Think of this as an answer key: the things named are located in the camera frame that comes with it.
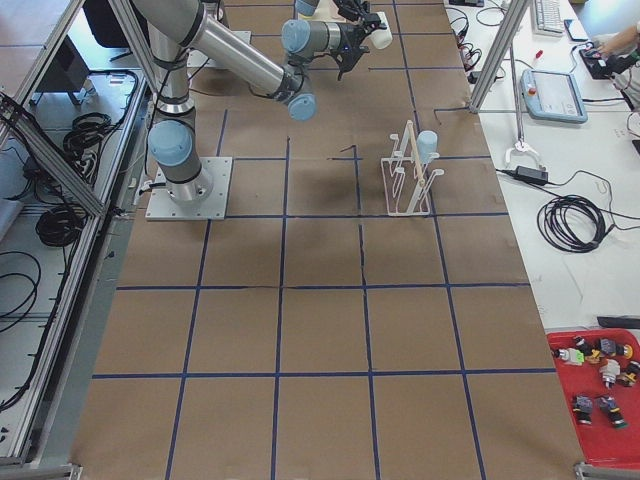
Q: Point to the light blue plastic cup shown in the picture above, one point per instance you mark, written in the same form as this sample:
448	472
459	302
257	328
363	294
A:
427	146

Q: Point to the white keyboard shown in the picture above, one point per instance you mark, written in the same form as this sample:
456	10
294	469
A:
546	18

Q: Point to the red parts tray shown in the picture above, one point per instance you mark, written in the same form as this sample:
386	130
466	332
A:
599	373

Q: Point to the teach pendant tablet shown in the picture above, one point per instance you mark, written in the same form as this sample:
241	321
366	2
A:
552	96

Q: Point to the aluminium frame post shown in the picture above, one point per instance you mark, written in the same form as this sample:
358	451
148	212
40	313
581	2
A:
502	41

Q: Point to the metal rod with claw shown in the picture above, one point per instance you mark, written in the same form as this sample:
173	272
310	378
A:
520	146

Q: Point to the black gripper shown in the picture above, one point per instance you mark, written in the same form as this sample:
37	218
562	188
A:
348	36
350	6

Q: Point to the pale blue plastic cup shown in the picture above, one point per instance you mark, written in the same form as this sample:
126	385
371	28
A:
381	37

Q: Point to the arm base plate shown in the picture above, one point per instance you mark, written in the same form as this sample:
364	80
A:
204	198

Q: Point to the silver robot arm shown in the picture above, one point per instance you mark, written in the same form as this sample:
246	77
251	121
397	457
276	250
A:
222	95

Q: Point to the person in white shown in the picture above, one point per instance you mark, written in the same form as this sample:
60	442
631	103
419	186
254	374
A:
623	42

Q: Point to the black power adapter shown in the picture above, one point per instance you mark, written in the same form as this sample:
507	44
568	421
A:
531	175

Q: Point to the white wire cup rack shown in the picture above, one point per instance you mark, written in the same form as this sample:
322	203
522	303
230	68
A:
406	181

